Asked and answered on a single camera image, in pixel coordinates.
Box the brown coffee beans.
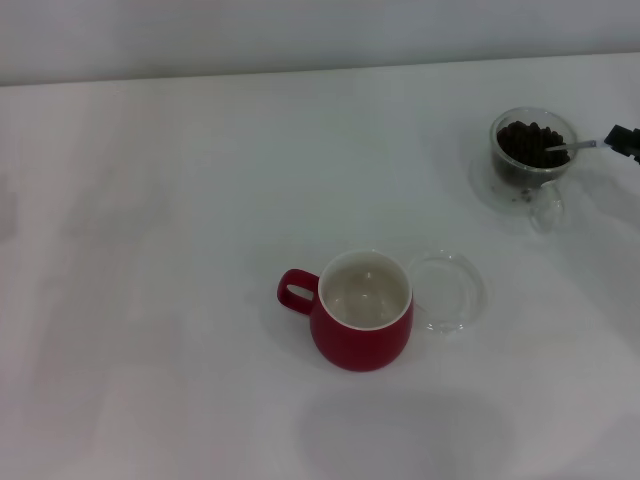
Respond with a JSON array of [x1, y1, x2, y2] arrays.
[[494, 119, 572, 186]]

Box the clear glass cup with handle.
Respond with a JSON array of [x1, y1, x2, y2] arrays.
[[489, 106, 580, 234]]

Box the metal spoon with blue handle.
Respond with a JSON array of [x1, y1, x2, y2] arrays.
[[543, 139, 610, 152]]

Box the clear glass saucer with crumbs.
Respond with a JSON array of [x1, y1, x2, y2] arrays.
[[468, 147, 576, 217]]

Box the empty clear glass saucer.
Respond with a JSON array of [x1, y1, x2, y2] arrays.
[[407, 252, 489, 335]]

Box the red ceramic mug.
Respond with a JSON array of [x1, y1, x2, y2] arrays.
[[277, 248, 415, 373]]

